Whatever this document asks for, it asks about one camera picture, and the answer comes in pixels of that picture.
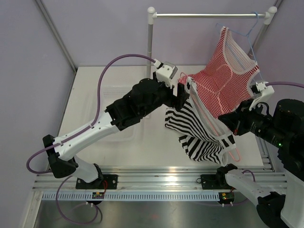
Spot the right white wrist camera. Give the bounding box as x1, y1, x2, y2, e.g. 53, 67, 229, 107
249, 81, 275, 111

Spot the aluminium mounting rail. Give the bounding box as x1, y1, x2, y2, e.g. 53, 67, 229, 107
32, 166, 288, 192

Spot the red white striped tank top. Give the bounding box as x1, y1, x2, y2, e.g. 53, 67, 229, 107
178, 27, 260, 118

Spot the blue wire hanger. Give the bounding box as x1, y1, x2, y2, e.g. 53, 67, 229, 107
228, 11, 259, 69

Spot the right aluminium frame post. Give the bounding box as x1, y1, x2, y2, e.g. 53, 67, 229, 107
248, 0, 284, 59

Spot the clear plastic basket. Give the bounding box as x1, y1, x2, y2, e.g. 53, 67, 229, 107
81, 85, 139, 144

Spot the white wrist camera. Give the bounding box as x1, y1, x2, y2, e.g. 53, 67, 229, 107
249, 81, 275, 111
153, 59, 178, 89

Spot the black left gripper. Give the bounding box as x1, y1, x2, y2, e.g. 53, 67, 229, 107
140, 71, 189, 117

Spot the white slotted cable duct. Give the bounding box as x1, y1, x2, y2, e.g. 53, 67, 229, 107
42, 191, 219, 201

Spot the aluminium frame post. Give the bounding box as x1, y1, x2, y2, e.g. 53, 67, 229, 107
33, 0, 77, 74
248, 0, 284, 59

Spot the left aluminium frame post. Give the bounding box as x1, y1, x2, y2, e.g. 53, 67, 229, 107
33, 0, 77, 74

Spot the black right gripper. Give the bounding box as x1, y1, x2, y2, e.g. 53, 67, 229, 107
219, 97, 289, 147

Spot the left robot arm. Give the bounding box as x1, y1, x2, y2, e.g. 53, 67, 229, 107
43, 78, 190, 189

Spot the black white striped tank top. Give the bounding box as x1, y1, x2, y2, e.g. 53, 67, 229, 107
164, 77, 241, 166

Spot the pink wire hanger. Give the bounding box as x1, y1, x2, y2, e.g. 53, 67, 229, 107
167, 72, 241, 166

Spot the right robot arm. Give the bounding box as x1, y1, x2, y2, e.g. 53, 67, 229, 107
215, 99, 304, 228

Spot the silver white clothes rack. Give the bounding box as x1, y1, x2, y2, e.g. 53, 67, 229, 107
142, 6, 278, 79

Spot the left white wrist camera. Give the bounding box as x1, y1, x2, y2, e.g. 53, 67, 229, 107
153, 59, 178, 89

